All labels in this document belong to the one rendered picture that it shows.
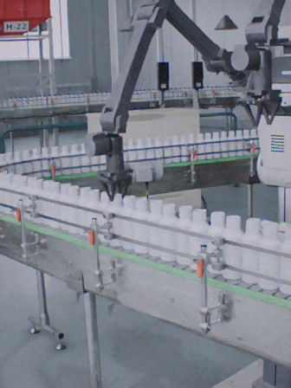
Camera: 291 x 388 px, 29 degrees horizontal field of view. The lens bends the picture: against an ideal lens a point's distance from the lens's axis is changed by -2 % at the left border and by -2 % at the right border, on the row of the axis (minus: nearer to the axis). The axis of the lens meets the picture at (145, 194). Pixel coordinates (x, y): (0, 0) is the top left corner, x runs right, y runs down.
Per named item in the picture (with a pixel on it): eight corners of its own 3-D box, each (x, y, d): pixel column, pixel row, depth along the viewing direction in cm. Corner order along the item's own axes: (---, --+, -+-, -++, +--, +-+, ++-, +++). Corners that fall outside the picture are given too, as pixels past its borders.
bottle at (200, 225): (215, 267, 158) (215, 210, 155) (202, 273, 154) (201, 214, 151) (198, 262, 162) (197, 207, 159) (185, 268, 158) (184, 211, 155)
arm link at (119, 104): (169, 12, 179) (146, 16, 187) (158, 3, 175) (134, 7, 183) (127, 133, 173) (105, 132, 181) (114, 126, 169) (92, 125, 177)
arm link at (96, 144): (126, 114, 173) (108, 114, 180) (97, 118, 166) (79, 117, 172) (128, 153, 176) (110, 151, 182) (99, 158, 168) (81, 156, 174)
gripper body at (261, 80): (282, 95, 153) (281, 68, 152) (261, 97, 146) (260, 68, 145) (263, 95, 158) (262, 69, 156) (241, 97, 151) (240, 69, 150)
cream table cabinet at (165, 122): (177, 205, 689) (173, 107, 666) (203, 215, 634) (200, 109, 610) (91, 217, 645) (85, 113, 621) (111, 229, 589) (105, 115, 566)
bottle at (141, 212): (157, 250, 175) (155, 198, 172) (144, 255, 171) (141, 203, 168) (143, 247, 180) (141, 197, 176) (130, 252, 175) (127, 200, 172)
